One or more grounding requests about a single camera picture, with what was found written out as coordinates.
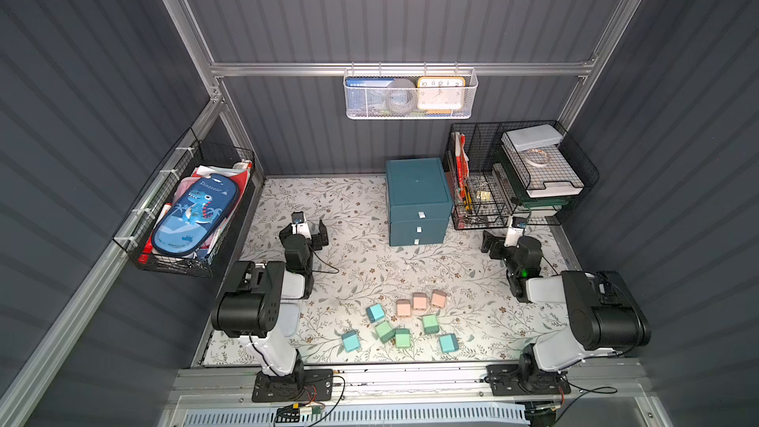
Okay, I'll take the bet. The pink plug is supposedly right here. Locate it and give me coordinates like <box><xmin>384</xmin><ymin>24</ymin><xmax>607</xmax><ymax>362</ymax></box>
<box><xmin>411</xmin><ymin>293</ymin><xmax>428</xmax><ymax>312</ymax></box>
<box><xmin>395</xmin><ymin>300</ymin><xmax>412</xmax><ymax>318</ymax></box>
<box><xmin>430</xmin><ymin>290</ymin><xmax>448</xmax><ymax>308</ymax></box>

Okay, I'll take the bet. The teal drawer cabinet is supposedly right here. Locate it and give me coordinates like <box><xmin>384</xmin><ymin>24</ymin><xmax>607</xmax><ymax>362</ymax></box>
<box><xmin>385</xmin><ymin>158</ymin><xmax>454</xmax><ymax>247</ymax></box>

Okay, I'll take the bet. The blue plug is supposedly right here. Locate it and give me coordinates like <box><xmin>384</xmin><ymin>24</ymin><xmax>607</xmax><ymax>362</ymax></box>
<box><xmin>438</xmin><ymin>333</ymin><xmax>460</xmax><ymax>354</ymax></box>
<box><xmin>366</xmin><ymin>304</ymin><xmax>385</xmax><ymax>323</ymax></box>
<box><xmin>341</xmin><ymin>330</ymin><xmax>361</xmax><ymax>353</ymax></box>

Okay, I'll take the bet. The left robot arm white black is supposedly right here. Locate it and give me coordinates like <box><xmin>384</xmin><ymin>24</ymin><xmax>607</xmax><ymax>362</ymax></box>
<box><xmin>211</xmin><ymin>212</ymin><xmax>329</xmax><ymax>383</ymax></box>

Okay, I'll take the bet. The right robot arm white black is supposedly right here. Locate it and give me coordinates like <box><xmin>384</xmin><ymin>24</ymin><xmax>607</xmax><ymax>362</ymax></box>
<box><xmin>480</xmin><ymin>231</ymin><xmax>651</xmax><ymax>389</ymax></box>

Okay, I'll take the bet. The red book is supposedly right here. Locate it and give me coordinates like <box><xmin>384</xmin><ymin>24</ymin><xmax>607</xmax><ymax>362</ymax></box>
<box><xmin>452</xmin><ymin>132</ymin><xmax>470</xmax><ymax>206</ymax></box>

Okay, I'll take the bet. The checkered notebook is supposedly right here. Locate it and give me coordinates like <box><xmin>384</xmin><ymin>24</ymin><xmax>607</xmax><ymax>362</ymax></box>
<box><xmin>501</xmin><ymin>134</ymin><xmax>585</xmax><ymax>199</ymax></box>

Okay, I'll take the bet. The blue dinosaur pencil case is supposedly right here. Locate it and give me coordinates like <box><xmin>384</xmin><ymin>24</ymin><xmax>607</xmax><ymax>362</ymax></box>
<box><xmin>151</xmin><ymin>173</ymin><xmax>239</xmax><ymax>258</ymax></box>

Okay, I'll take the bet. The green plug right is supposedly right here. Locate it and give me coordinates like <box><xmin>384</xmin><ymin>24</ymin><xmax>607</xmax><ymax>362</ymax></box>
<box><xmin>421</xmin><ymin>314</ymin><xmax>440</xmax><ymax>335</ymax></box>

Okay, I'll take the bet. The green plug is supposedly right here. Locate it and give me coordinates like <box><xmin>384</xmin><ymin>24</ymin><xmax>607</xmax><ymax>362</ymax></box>
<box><xmin>375</xmin><ymin>321</ymin><xmax>395</xmax><ymax>344</ymax></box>
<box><xmin>393</xmin><ymin>328</ymin><xmax>413</xmax><ymax>350</ymax></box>
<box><xmin>421</xmin><ymin>314</ymin><xmax>440</xmax><ymax>335</ymax></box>

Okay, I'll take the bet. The floral table mat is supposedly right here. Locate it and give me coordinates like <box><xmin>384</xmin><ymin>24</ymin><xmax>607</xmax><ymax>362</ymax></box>
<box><xmin>200</xmin><ymin>174</ymin><xmax>612</xmax><ymax>367</ymax></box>

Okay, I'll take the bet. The white box on organizer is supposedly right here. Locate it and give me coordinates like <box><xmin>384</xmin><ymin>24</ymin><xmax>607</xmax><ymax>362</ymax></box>
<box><xmin>506</xmin><ymin>125</ymin><xmax>563</xmax><ymax>152</ymax></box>

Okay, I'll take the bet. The green plug middle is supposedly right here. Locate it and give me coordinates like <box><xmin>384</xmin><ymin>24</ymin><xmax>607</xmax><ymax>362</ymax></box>
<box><xmin>393</xmin><ymin>328</ymin><xmax>413</xmax><ymax>350</ymax></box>

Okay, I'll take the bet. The green plug left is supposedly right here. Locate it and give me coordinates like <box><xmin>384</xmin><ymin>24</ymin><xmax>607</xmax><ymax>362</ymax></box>
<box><xmin>375</xmin><ymin>321</ymin><xmax>395</xmax><ymax>344</ymax></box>

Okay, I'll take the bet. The yellow alarm clock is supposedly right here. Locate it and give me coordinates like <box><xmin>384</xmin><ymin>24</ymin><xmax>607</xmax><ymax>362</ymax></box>
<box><xmin>417</xmin><ymin>76</ymin><xmax>466</xmax><ymax>112</ymax></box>

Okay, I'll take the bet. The grey tape roll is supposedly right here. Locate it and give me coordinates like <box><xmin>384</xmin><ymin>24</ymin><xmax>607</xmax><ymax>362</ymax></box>
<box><xmin>385</xmin><ymin>78</ymin><xmax>417</xmax><ymax>115</ymax></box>

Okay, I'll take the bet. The black wire desk organizer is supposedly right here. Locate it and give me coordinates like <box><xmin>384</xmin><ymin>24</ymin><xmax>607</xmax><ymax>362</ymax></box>
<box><xmin>443</xmin><ymin>121</ymin><xmax>600</xmax><ymax>231</ymax></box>

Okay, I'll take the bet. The black wire side basket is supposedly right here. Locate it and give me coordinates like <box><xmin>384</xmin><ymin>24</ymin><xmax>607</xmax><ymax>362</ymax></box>
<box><xmin>114</xmin><ymin>138</ymin><xmax>256</xmax><ymax>278</ymax></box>

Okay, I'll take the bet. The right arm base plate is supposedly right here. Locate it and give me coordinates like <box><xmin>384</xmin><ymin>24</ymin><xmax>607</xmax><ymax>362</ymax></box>
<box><xmin>484</xmin><ymin>363</ymin><xmax>572</xmax><ymax>397</ymax></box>

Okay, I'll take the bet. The white wire wall basket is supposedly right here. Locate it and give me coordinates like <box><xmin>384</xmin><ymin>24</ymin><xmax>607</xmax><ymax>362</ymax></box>
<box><xmin>343</xmin><ymin>65</ymin><xmax>480</xmax><ymax>121</ymax></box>

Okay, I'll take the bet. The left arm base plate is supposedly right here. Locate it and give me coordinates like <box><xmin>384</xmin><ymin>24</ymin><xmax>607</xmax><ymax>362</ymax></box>
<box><xmin>251</xmin><ymin>369</ymin><xmax>334</xmax><ymax>403</ymax></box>

